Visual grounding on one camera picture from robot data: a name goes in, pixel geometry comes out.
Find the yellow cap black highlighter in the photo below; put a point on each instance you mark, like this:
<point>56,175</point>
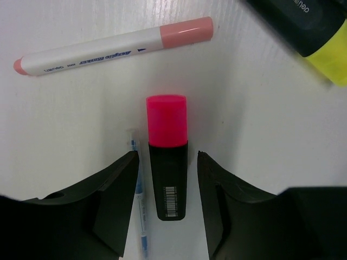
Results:
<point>316,30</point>

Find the salmon cap white marker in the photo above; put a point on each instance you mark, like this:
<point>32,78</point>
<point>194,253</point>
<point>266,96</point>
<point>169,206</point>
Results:
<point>116,47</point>

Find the pink cap black highlighter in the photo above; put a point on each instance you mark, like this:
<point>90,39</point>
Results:
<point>168,148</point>

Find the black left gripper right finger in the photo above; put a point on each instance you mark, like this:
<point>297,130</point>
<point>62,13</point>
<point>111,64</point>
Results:
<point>244,222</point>

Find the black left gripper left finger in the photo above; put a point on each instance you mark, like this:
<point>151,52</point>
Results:
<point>88,220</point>

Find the blue ballpoint pen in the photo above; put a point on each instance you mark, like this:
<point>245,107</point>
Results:
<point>139,197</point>

